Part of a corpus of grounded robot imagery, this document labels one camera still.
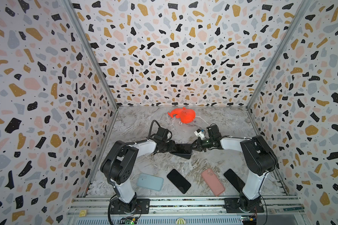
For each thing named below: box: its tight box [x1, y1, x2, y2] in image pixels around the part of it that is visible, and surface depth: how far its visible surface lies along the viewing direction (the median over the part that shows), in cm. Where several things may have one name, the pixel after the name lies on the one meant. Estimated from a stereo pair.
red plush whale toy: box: [167, 106, 196, 124], surface depth 114 cm
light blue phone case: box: [136, 172, 164, 192], surface depth 85 cm
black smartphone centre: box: [166, 168, 192, 195], surface depth 84 cm
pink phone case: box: [200, 167, 226, 197], surface depth 85 cm
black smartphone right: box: [223, 168, 246, 193], surface depth 86 cm
